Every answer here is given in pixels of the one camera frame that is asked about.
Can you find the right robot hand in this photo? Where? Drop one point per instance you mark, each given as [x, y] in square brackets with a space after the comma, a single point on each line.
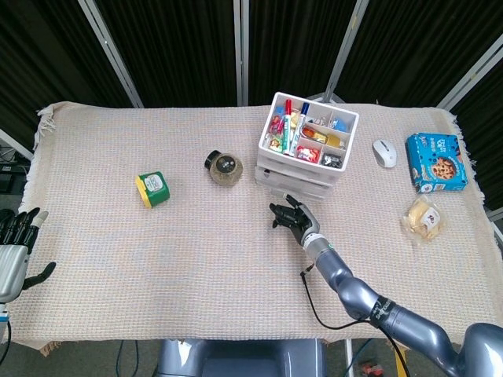
[308, 220]

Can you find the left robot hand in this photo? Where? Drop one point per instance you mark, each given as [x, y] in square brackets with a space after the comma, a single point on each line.
[9, 263]

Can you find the transparent drawer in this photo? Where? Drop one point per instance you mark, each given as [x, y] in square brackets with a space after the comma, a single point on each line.
[298, 168]
[306, 195]
[298, 182]

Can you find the white drawer organizer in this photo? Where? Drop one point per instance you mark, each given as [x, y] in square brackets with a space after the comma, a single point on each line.
[265, 149]

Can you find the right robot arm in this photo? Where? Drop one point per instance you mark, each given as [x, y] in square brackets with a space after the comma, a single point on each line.
[353, 286]

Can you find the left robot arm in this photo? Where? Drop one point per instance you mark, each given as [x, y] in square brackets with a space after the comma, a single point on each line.
[3, 310]

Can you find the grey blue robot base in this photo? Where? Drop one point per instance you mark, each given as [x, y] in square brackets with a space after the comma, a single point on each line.
[236, 359]

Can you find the red and white snack packets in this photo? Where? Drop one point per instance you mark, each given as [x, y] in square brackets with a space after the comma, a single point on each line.
[307, 153]

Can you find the blue cookie box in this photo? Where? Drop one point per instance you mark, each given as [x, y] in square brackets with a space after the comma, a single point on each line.
[436, 163]

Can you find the black binder clips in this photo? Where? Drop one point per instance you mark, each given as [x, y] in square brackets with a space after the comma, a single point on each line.
[331, 159]

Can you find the red and yellow packet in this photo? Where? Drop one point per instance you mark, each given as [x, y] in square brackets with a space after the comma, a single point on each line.
[314, 133]

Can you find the blue cap marker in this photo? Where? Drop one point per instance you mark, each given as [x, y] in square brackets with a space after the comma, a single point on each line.
[300, 125]

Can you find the red cap marker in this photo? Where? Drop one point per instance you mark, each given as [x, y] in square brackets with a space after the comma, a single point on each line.
[288, 125]

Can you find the round glass jar black lid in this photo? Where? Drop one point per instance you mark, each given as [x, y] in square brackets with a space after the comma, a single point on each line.
[226, 169]

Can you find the blue packet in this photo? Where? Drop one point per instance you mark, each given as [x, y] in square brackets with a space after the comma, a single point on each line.
[342, 125]

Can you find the white computer mouse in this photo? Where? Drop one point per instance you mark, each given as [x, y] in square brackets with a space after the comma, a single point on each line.
[385, 153]

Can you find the clear bag of crackers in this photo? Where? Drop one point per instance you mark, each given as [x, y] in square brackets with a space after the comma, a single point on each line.
[422, 218]

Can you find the beige woven tablecloth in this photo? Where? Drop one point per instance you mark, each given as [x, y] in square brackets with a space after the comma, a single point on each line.
[196, 255]

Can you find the green container yellow lid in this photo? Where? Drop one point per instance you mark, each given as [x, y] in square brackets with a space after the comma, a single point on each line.
[155, 190]

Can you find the grey screen frame post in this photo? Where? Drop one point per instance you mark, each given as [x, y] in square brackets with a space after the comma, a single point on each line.
[471, 70]
[346, 51]
[112, 55]
[15, 143]
[241, 51]

